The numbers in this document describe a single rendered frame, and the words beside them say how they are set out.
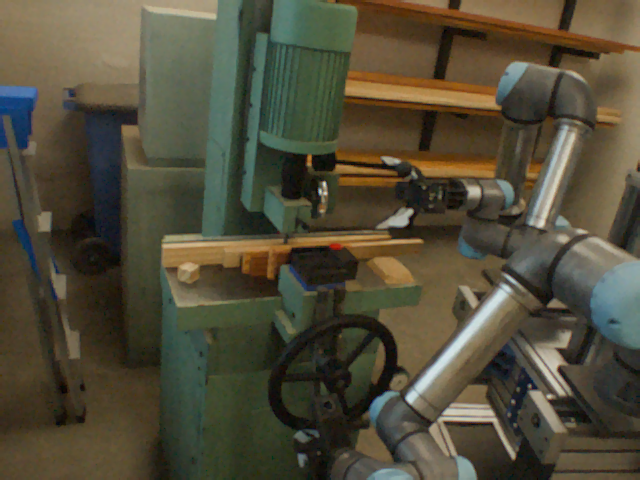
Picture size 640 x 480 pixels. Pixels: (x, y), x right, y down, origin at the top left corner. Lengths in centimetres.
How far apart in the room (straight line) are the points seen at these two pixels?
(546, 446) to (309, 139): 82
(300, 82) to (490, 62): 326
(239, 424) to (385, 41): 296
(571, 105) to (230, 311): 91
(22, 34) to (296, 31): 247
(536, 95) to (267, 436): 106
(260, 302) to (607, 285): 69
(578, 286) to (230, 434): 89
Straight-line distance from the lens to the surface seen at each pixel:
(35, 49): 346
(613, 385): 132
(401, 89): 343
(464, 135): 435
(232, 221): 148
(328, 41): 115
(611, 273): 83
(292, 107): 116
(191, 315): 117
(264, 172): 135
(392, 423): 96
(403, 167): 111
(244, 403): 135
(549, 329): 175
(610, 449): 138
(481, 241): 135
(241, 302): 118
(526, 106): 145
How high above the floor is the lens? 149
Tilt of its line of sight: 23 degrees down
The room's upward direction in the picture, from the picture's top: 9 degrees clockwise
